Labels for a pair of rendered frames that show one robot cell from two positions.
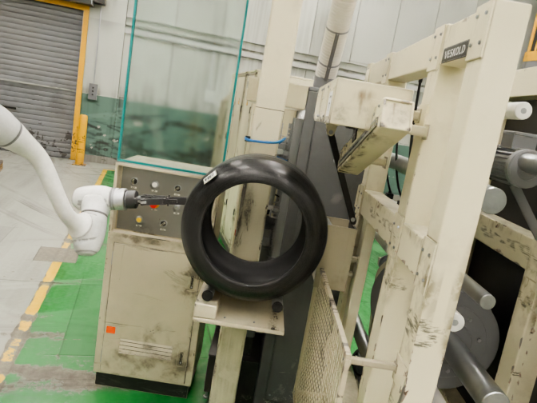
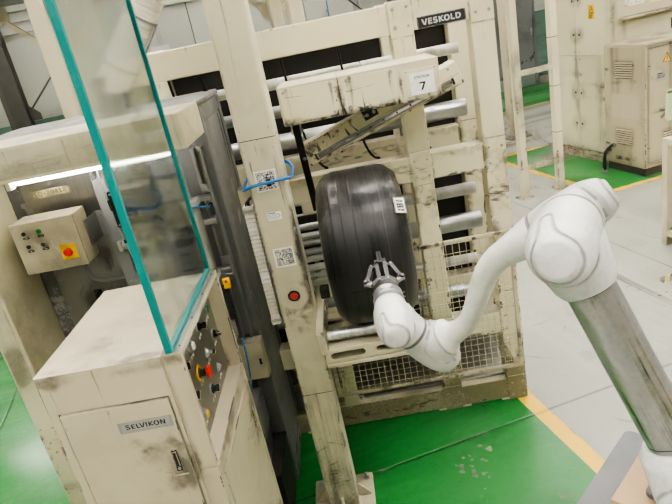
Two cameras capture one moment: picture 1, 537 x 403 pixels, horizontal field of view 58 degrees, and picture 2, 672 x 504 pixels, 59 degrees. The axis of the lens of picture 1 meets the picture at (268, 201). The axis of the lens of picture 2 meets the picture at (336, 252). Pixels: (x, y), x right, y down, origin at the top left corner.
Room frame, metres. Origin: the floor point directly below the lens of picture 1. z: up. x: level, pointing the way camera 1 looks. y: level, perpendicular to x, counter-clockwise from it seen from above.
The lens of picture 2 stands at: (1.89, 2.13, 1.97)
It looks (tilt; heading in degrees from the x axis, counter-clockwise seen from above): 21 degrees down; 274
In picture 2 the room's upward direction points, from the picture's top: 12 degrees counter-clockwise
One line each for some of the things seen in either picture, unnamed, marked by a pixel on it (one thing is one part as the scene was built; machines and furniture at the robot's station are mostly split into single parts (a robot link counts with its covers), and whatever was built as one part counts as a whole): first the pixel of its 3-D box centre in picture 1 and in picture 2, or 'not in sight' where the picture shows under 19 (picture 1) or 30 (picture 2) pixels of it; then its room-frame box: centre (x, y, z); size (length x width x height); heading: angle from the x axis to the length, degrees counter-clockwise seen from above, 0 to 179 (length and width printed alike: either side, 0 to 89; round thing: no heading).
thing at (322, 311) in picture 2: not in sight; (322, 319); (2.14, 0.04, 0.90); 0.40 x 0.03 x 0.10; 91
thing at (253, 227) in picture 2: not in sight; (264, 265); (2.31, 0.09, 1.19); 0.05 x 0.04 x 0.48; 91
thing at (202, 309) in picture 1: (210, 294); (372, 343); (1.96, 0.18, 0.84); 0.36 x 0.09 x 0.06; 1
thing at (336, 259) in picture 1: (332, 252); (306, 251); (2.19, -0.34, 1.05); 0.20 x 0.15 x 0.30; 1
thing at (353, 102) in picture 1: (354, 108); (358, 89); (1.85, -0.26, 1.71); 0.61 x 0.25 x 0.15; 1
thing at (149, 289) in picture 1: (161, 273); (195, 480); (2.63, 0.54, 0.63); 0.56 x 0.41 x 1.27; 91
